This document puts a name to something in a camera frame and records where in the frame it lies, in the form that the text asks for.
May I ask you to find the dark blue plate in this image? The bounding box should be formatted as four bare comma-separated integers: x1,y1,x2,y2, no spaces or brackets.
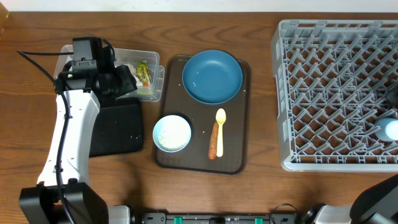
182,50,243,105

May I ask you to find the grey dishwasher rack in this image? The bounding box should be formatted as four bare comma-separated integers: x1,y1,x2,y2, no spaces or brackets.
271,20,397,172

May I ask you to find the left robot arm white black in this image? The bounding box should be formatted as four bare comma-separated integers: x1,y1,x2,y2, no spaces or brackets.
19,64,144,223

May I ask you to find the light blue cup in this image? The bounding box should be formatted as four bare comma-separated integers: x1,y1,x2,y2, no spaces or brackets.
374,118,398,142

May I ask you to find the pale yellow plastic spoon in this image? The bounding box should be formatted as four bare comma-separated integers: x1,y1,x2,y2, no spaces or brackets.
216,108,226,157

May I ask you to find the clear plastic waste bin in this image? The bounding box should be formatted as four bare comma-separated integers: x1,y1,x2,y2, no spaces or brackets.
53,44,165,103

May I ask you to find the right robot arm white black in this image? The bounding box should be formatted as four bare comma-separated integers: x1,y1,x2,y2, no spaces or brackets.
300,175,397,224

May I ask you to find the brown serving tray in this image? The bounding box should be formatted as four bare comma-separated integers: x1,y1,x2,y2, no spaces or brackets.
153,55,251,175

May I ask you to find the black waste tray bin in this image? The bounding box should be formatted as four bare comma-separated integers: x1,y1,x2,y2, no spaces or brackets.
90,98,144,157

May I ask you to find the green yellow snack wrapper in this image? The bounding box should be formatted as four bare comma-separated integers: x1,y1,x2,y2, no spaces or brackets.
136,60,152,87

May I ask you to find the light blue bowl with rice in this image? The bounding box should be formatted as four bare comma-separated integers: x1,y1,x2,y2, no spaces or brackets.
152,115,192,153

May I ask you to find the orange carrot stick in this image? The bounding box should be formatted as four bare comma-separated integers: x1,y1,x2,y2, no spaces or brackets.
208,121,218,159

